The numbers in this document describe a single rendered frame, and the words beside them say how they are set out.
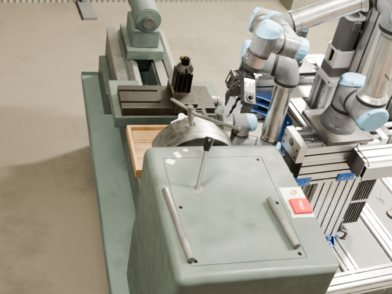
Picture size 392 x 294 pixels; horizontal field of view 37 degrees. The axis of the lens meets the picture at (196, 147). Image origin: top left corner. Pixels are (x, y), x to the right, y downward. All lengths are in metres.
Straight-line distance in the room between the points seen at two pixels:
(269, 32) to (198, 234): 0.67
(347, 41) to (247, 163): 0.80
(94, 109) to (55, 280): 0.94
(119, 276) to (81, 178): 1.30
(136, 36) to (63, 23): 2.21
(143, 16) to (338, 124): 1.21
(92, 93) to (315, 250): 2.02
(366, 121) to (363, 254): 1.28
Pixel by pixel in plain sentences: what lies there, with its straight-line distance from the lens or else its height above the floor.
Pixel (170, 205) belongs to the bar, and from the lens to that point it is 1.74.
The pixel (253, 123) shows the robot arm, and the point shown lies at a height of 1.10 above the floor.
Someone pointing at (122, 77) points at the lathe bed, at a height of 0.87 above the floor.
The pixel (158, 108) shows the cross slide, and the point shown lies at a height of 0.97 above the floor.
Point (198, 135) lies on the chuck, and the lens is 2.08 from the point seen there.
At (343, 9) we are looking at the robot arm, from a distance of 2.11.
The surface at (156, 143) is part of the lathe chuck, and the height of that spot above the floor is 1.14.
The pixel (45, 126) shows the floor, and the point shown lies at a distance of 4.06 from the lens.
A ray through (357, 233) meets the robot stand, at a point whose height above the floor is 0.21.
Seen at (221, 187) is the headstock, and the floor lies 1.25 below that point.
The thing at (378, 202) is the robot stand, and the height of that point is 0.21.
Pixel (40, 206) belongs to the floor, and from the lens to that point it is 3.50.
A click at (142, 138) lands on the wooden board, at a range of 2.59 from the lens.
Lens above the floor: 2.49
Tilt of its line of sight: 38 degrees down
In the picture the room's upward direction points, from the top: 12 degrees clockwise
